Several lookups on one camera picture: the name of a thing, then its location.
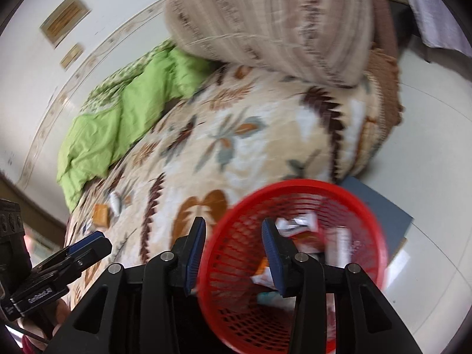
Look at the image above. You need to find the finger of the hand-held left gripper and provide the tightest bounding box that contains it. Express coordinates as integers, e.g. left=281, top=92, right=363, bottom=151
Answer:
left=31, top=238, right=113, bottom=285
left=65, top=230, right=107, bottom=258

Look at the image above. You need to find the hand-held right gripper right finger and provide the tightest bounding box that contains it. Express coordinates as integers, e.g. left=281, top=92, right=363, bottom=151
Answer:
left=261, top=218, right=423, bottom=354

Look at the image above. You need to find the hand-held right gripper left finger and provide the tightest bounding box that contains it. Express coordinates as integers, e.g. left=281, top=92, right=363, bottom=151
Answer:
left=55, top=217, right=207, bottom=354

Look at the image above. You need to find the orange and white plastic bag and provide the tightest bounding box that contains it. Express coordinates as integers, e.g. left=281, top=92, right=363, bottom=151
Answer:
left=251, top=256, right=276, bottom=287

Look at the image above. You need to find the teal cartoon tissue pack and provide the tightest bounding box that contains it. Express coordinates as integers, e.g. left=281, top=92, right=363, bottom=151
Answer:
left=257, top=291, right=284, bottom=305

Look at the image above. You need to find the red plastic mesh basket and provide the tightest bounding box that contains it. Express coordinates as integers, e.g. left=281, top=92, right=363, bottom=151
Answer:
left=197, top=179, right=388, bottom=354

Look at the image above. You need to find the red cigarette pack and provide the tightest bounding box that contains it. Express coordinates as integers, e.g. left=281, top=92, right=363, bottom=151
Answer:
left=276, top=214, right=320, bottom=237

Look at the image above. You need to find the white medicine box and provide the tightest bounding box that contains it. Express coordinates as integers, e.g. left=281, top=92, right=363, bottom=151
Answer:
left=324, top=226, right=353, bottom=266

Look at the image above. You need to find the orange medicine box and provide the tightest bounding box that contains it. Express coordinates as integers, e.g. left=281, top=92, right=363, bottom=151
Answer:
left=91, top=204, right=111, bottom=226

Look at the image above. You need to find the blue and white box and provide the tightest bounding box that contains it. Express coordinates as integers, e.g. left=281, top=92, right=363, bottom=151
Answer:
left=109, top=193, right=124, bottom=216

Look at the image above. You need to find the green quilt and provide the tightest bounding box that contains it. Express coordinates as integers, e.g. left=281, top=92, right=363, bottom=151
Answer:
left=56, top=39, right=219, bottom=213

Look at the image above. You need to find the leaf print blanket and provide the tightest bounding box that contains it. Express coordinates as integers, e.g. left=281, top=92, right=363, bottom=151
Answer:
left=64, top=63, right=388, bottom=305

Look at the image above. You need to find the grey blue board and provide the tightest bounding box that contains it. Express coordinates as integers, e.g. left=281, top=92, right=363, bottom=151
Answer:
left=341, top=176, right=414, bottom=263

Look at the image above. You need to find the brown knitted bed cover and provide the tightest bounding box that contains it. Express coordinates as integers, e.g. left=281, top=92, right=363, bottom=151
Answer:
left=354, top=0, right=405, bottom=148

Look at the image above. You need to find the striped beige pillow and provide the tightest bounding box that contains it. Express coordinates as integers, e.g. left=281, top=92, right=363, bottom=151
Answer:
left=162, top=0, right=383, bottom=89

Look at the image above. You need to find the dark cabinet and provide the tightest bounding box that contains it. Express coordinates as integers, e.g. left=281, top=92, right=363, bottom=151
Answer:
left=383, top=0, right=433, bottom=64

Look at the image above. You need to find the pale purple cloth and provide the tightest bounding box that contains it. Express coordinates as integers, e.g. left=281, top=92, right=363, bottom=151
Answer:
left=402, top=0, right=472, bottom=57

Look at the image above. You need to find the dark wooden bed frame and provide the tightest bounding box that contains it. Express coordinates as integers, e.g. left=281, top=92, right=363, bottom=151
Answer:
left=0, top=171, right=71, bottom=251

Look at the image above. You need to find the small light picture frame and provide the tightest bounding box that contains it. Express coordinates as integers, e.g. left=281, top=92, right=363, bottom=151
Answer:
left=60, top=43, right=85, bottom=69

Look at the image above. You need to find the large light picture frame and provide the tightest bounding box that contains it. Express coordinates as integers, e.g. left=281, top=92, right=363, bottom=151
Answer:
left=40, top=0, right=91, bottom=48

